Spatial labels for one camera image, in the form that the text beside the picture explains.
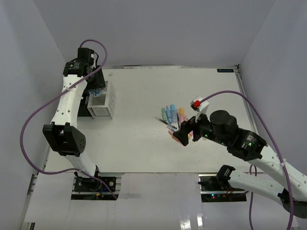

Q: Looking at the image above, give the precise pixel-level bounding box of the white slotted organizer box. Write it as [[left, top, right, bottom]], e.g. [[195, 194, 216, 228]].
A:
[[87, 81, 116, 119]]

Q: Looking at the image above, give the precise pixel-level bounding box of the light blue L-point highlighter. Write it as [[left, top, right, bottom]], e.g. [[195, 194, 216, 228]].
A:
[[170, 104, 177, 122]]

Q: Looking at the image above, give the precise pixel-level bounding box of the green capped highlighter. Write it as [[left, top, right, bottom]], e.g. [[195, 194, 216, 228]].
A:
[[161, 108, 168, 121]]

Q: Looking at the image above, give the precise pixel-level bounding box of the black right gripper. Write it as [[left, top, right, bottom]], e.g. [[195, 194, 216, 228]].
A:
[[173, 108, 229, 148]]

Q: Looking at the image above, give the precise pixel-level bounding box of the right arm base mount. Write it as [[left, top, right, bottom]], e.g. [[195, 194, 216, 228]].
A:
[[198, 174, 248, 203]]

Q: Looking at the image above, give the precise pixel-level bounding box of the black slotted organizer box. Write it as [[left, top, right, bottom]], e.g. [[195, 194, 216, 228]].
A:
[[78, 96, 92, 117]]

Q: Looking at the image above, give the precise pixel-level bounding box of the blue uncapped highlighter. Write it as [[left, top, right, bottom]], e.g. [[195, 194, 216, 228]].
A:
[[166, 106, 172, 124]]

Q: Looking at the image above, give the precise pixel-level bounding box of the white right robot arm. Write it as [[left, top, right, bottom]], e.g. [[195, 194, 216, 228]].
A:
[[173, 110, 307, 219]]

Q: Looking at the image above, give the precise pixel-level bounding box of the purple gel pen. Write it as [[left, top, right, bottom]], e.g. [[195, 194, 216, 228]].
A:
[[176, 112, 180, 129]]

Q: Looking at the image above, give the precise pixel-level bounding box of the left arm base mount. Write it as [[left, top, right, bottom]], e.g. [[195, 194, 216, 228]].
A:
[[71, 176, 120, 201]]

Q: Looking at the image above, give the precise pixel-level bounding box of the orange capped highlighter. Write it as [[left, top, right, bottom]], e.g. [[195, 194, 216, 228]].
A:
[[179, 108, 185, 122]]

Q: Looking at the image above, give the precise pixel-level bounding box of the blue white tape roll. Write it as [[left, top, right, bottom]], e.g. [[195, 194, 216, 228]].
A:
[[88, 88, 104, 97]]

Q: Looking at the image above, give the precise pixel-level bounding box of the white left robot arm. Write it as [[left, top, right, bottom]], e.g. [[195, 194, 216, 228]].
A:
[[43, 47, 106, 191]]

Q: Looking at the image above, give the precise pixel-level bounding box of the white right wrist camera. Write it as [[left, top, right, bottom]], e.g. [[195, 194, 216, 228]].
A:
[[190, 96, 209, 123]]

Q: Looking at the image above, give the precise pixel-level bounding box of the black gel pen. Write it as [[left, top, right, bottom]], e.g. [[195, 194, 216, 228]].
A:
[[155, 116, 177, 130]]

